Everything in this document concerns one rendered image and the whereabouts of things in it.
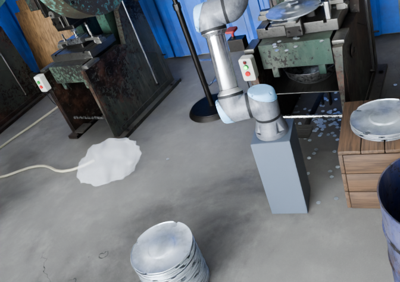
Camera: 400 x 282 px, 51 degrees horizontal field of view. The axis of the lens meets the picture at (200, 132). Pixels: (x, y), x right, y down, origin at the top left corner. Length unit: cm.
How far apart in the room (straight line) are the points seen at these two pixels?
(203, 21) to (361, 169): 94
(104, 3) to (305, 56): 145
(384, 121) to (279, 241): 73
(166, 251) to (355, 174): 90
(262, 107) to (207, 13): 46
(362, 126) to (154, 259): 108
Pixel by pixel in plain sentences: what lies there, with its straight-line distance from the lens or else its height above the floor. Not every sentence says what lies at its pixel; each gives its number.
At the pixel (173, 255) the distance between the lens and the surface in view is 184.
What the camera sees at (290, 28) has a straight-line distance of 232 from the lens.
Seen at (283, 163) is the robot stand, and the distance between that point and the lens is 194.
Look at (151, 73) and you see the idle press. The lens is 365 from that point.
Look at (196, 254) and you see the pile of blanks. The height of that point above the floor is 18.
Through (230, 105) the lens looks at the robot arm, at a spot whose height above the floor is 66.
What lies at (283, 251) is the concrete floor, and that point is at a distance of 201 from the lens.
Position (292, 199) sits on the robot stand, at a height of 10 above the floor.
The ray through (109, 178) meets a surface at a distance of 279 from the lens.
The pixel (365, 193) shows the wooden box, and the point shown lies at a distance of 206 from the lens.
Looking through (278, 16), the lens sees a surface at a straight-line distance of 227.
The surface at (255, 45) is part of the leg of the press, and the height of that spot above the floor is 64.
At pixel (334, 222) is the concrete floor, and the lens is 209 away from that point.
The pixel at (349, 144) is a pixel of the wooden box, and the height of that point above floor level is 35.
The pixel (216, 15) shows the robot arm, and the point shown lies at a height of 101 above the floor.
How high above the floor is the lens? 153
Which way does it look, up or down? 31 degrees down
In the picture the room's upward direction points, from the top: 21 degrees counter-clockwise
